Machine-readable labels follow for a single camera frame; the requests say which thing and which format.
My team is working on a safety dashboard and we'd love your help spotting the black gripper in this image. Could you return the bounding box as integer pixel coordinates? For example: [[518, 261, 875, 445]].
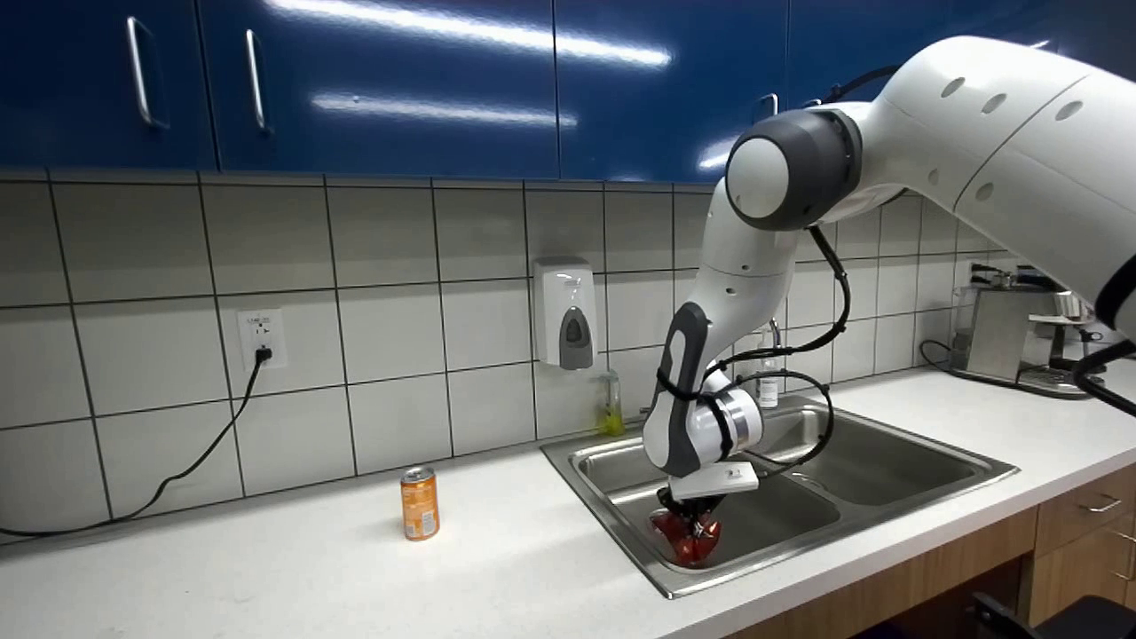
[[654, 491, 727, 550]]

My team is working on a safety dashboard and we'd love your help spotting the red Doritos snack bag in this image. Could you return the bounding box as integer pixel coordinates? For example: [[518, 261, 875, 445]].
[[646, 509, 727, 568]]

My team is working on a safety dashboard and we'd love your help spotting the stainless steel double sink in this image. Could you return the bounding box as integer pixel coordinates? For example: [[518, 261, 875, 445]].
[[538, 394, 1021, 599]]

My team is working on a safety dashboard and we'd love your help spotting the green dish soap bottle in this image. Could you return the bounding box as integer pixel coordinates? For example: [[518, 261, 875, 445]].
[[595, 374, 629, 440]]

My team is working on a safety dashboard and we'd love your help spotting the clear pump soap bottle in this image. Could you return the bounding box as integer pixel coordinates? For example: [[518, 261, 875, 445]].
[[756, 350, 787, 412]]

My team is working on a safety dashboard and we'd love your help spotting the orange soda can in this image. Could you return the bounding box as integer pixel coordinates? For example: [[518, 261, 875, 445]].
[[396, 461, 445, 543]]

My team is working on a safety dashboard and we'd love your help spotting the silver coffee machine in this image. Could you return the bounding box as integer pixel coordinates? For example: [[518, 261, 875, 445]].
[[961, 261, 1109, 388]]

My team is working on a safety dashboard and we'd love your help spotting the wooden base cabinet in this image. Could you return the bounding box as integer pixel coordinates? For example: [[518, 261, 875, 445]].
[[723, 464, 1136, 639]]

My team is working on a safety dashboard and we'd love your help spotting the blue cabinet door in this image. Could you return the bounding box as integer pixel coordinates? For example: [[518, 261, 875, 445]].
[[193, 0, 561, 186], [777, 0, 1136, 115], [549, 0, 794, 189], [0, 0, 221, 174]]

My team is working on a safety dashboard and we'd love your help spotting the white wall soap dispenser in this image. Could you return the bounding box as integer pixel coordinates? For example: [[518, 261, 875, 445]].
[[531, 260, 600, 374]]

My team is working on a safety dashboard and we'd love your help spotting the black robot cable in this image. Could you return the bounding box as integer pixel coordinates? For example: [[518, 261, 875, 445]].
[[654, 222, 855, 476]]

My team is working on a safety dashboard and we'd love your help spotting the white wall power outlet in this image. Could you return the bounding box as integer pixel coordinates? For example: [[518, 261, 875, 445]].
[[238, 309, 288, 374]]

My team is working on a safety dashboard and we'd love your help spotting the black power cord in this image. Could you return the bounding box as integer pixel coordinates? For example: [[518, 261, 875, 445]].
[[0, 345, 277, 543]]

